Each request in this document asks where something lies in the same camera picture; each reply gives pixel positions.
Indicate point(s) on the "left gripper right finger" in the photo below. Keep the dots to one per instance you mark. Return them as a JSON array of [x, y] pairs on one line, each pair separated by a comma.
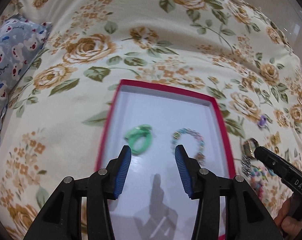
[[203, 185]]

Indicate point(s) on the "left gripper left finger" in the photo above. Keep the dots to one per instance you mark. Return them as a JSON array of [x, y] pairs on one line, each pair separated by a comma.
[[103, 185]]

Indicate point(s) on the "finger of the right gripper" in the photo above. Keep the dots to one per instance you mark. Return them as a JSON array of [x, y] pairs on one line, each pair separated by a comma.
[[273, 162]]

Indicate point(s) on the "red jewelry box tray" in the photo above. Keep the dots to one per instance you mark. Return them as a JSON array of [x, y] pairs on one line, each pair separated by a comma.
[[153, 204]]

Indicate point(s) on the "right hand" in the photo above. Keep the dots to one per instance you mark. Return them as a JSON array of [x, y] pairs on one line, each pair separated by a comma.
[[286, 223]]

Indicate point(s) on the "gold hair claw clip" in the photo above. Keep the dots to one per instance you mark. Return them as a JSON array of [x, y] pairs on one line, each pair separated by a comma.
[[275, 141]]

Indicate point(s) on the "silver rhinestone brooch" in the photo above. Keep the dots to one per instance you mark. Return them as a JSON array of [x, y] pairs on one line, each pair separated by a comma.
[[246, 166]]

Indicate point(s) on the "rose gold wrist watch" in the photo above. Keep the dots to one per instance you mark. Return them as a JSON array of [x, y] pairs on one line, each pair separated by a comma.
[[249, 147]]

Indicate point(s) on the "floral bed blanket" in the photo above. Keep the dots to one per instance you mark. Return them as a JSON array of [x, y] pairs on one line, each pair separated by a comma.
[[225, 49]]

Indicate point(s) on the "blue bear print pillow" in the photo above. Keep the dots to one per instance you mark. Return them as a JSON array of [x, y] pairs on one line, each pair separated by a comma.
[[20, 42]]

